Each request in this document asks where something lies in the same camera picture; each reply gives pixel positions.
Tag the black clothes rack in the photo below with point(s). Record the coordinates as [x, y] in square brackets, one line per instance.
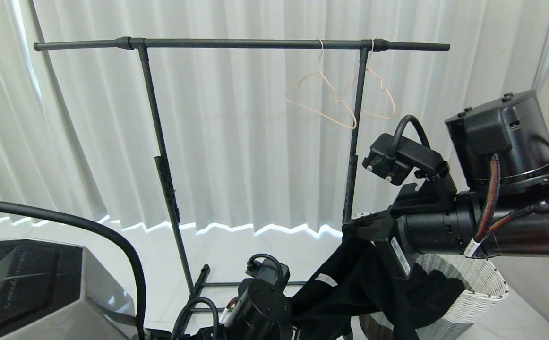
[232, 44]

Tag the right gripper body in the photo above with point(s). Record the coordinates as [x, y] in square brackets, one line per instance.
[435, 231]

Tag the black garment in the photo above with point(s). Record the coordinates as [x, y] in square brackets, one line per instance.
[373, 293]

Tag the pink clothes hanger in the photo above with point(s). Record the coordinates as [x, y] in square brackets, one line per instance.
[319, 114]
[378, 116]

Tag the white laundry basket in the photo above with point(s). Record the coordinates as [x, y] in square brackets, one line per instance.
[482, 283]

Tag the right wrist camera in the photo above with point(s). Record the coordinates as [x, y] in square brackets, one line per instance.
[397, 158]

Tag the white curtain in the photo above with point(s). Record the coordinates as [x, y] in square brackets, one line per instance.
[255, 165]

